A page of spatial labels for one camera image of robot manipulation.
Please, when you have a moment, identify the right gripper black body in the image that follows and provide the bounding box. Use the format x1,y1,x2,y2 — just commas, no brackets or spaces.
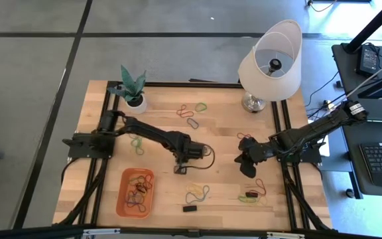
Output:
239,136,278,164

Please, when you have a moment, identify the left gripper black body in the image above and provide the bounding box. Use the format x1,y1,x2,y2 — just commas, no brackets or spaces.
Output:
169,131,198,166

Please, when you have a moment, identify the orange plastic bin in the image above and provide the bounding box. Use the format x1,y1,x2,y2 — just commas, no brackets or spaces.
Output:
115,167,156,220

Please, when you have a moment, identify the green plant in white pot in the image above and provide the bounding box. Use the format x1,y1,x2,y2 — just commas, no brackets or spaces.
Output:
106,64,148,116

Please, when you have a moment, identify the white shade silver table lamp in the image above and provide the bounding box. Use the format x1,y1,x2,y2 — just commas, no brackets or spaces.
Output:
237,19,304,114

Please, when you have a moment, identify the white paper sheet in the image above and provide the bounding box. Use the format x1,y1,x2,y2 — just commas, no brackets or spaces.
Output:
318,141,331,157

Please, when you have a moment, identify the yellow power plug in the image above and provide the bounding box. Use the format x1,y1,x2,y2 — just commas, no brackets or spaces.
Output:
322,99,337,112

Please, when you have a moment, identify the black desk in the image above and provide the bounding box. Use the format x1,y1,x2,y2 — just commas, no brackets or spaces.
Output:
320,42,382,200

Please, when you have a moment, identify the black power adapter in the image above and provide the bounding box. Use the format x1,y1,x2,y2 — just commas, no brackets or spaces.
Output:
355,44,381,78

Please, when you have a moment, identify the thick black pole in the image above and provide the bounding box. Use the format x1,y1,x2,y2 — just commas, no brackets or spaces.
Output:
343,0,382,54

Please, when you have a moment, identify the left wrist camera black cable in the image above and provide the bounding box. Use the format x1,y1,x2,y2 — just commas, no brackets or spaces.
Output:
187,145,216,171

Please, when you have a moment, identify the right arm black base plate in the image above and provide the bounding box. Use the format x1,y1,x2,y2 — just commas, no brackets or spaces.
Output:
275,136,324,165

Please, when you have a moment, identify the black frame rail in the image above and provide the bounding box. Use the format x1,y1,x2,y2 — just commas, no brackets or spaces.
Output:
77,81,112,226
281,99,311,230
90,86,121,226
270,99,298,230
107,80,245,90

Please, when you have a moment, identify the black overhead frame bar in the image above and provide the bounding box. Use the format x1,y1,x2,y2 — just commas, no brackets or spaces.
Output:
0,224,382,239

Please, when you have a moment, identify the silver metal bracket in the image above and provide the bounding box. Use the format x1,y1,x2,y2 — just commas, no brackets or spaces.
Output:
266,231,306,239
82,228,121,237

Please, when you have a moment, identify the black diagonal frame strut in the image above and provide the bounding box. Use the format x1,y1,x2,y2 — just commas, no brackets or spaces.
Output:
284,167,334,232
53,159,107,226

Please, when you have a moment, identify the black floor cable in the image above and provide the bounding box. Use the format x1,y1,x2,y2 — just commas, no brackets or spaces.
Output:
305,70,341,108

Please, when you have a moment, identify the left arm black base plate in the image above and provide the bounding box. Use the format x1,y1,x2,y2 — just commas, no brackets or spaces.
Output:
62,131,115,160

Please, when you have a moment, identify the thin white cord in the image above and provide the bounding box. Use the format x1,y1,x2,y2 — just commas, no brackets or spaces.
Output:
340,52,382,102

